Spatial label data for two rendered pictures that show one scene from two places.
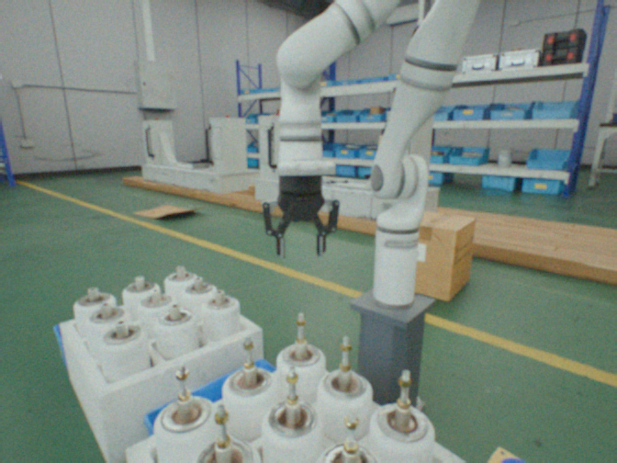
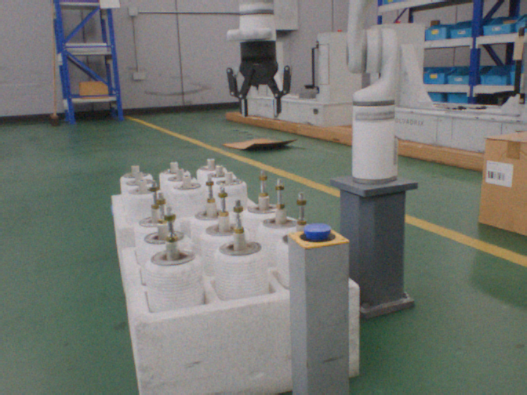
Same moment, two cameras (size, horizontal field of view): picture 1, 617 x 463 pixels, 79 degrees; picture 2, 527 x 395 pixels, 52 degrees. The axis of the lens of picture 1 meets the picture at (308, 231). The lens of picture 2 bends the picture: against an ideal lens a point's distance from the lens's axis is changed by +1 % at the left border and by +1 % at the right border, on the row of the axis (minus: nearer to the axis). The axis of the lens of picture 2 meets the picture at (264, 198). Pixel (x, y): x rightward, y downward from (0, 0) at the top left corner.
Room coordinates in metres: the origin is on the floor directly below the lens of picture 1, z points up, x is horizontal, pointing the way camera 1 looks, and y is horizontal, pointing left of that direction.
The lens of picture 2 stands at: (-0.40, -0.47, 0.56)
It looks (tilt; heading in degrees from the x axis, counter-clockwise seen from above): 14 degrees down; 25
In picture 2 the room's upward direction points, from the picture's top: 2 degrees counter-clockwise
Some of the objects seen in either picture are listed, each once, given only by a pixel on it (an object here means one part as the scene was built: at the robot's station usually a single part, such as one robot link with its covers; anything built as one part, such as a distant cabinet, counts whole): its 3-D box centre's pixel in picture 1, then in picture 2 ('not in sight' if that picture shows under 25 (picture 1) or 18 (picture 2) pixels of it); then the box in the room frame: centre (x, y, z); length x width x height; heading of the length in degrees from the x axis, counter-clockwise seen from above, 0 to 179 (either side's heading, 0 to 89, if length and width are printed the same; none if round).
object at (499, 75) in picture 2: (332, 150); (509, 74); (6.39, -0.40, 0.36); 0.50 x 0.38 x 0.21; 139
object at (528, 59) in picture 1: (521, 62); not in sight; (4.58, -2.41, 1.42); 0.43 x 0.37 x 0.19; 142
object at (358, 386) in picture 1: (344, 384); (281, 222); (0.56, -0.06, 0.25); 0.08 x 0.08 x 0.01
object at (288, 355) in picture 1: (301, 355); (263, 209); (0.65, 0.01, 0.25); 0.08 x 0.08 x 0.01
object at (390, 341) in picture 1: (388, 357); (372, 241); (0.79, -0.20, 0.15); 0.15 x 0.15 x 0.30; 49
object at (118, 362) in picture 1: (128, 371); (146, 223); (0.73, 0.40, 0.16); 0.10 x 0.10 x 0.18
